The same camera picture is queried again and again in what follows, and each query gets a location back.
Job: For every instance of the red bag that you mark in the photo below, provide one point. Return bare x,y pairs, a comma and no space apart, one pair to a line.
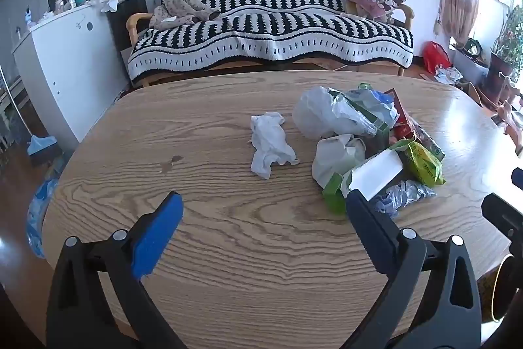
435,56

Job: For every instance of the brown snack packet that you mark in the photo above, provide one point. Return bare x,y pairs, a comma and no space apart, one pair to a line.
429,142

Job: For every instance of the potted plant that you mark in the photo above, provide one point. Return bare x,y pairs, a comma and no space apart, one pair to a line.
510,38

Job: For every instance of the clear wrapper with blue print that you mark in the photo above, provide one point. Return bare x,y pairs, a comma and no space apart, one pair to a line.
367,103

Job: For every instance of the black bin with gold rim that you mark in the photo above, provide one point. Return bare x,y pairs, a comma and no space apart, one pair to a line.
500,291

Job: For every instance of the green packet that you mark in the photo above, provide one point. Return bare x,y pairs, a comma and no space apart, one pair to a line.
333,195

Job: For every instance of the white cabinet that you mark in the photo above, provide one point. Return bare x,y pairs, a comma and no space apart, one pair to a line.
69,62

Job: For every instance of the white tissue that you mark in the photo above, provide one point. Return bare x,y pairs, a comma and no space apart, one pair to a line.
269,144

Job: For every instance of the blue floor mop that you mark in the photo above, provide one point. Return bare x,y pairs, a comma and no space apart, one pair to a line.
41,144

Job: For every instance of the blue plastic bag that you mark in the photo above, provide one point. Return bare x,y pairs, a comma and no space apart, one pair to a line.
39,210

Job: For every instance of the beige clothes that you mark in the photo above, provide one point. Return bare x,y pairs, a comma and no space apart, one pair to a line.
184,7

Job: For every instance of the wooden sofa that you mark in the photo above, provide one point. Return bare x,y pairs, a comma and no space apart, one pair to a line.
137,20

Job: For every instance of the black speaker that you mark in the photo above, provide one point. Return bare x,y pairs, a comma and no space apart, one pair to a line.
133,5

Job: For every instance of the blue-grey plastic glove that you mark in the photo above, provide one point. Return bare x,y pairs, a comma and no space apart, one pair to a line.
404,193

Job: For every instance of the yellow-green snack packet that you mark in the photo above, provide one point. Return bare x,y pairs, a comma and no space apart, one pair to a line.
425,165

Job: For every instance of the row of small bottles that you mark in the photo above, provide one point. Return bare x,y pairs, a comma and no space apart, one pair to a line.
71,2

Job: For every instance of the black white striped sofa cover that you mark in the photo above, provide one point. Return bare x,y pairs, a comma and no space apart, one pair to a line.
286,26

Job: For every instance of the light wooden table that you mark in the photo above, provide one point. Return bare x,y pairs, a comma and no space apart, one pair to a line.
224,152

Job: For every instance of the green carton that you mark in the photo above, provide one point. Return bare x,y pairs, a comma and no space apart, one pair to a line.
382,130

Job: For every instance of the scattered papers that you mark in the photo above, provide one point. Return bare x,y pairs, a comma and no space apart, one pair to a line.
447,74

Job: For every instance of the pink cartoon cushion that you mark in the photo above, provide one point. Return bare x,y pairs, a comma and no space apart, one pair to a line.
374,3

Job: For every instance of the red snack packet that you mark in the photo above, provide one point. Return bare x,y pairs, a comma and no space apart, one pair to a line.
404,122

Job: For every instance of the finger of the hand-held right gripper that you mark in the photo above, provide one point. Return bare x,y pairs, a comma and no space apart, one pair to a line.
502,216
518,178

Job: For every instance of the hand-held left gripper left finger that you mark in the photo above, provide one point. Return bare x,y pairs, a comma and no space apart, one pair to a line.
159,234

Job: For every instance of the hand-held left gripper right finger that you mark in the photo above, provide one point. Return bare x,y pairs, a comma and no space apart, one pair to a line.
369,230

